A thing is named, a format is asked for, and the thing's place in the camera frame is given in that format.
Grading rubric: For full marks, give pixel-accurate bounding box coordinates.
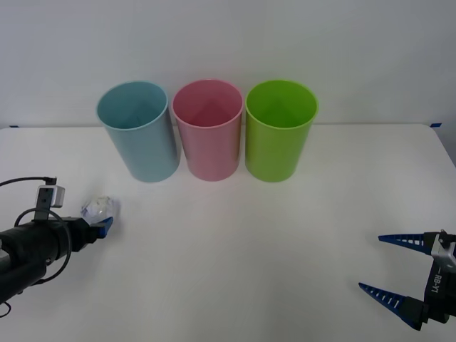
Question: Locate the clear plastic bottle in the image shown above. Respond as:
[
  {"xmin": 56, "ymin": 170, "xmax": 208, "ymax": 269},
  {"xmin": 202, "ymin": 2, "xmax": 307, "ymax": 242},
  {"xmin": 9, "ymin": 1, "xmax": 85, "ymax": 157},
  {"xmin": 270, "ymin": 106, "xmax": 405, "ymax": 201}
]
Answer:
[{"xmin": 81, "ymin": 194, "xmax": 120, "ymax": 227}]

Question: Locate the pink plastic bin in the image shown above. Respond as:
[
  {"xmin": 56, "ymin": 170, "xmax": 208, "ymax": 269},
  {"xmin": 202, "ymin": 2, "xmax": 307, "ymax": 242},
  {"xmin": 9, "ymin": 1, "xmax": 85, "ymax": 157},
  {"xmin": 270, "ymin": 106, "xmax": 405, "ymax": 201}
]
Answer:
[{"xmin": 171, "ymin": 78, "xmax": 245, "ymax": 182}]

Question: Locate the pale blue plastic bin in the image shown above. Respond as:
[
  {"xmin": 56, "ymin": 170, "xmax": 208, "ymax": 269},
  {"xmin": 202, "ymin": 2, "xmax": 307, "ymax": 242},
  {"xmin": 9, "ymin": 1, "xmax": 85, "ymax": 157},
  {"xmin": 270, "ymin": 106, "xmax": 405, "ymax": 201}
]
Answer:
[{"xmin": 95, "ymin": 80, "xmax": 181, "ymax": 184}]

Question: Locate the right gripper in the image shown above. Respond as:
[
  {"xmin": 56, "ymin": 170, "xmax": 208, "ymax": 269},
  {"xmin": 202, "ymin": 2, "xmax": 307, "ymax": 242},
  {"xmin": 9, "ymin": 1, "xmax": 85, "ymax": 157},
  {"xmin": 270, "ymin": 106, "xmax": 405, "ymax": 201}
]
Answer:
[{"xmin": 357, "ymin": 230, "xmax": 456, "ymax": 333}]

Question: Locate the green plastic bin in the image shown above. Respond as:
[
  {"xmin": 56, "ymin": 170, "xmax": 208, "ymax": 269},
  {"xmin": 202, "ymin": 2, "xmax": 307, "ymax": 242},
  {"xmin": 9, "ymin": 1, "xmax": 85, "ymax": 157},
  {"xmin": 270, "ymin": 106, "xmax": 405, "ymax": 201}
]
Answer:
[{"xmin": 244, "ymin": 79, "xmax": 319, "ymax": 183}]

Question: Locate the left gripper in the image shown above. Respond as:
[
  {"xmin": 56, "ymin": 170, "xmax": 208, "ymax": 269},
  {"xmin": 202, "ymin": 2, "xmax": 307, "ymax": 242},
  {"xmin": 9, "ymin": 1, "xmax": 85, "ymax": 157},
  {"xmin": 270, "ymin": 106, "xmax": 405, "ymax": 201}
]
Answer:
[{"xmin": 58, "ymin": 216, "xmax": 115, "ymax": 253}]

